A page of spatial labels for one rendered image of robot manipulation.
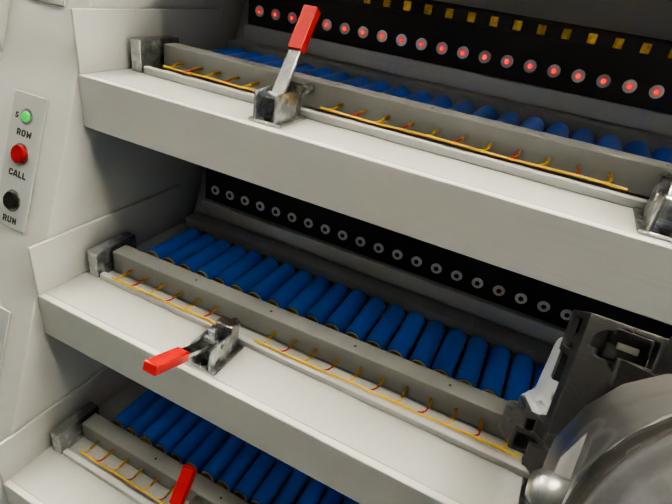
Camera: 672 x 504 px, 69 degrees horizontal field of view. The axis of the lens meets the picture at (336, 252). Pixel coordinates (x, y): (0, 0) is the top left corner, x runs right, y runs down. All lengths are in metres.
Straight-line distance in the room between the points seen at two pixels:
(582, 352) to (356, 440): 0.19
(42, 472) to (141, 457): 0.10
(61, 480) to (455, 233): 0.46
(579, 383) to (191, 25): 0.48
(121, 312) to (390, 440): 0.26
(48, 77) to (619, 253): 0.46
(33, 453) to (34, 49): 0.40
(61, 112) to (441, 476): 0.42
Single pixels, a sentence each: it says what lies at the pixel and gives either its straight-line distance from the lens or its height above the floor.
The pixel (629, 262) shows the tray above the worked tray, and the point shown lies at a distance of 0.32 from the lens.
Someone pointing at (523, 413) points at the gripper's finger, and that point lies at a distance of 0.29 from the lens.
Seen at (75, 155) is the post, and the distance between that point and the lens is 0.50.
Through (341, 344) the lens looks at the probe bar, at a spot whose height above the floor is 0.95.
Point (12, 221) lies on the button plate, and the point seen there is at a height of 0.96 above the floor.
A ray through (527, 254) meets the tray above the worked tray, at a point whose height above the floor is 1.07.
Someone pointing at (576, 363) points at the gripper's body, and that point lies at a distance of 0.24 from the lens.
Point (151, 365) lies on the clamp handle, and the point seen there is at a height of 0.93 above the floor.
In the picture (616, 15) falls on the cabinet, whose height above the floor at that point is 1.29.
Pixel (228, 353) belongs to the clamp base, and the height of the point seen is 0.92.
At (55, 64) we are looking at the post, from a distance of 0.51.
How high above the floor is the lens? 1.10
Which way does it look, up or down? 10 degrees down
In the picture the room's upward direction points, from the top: 17 degrees clockwise
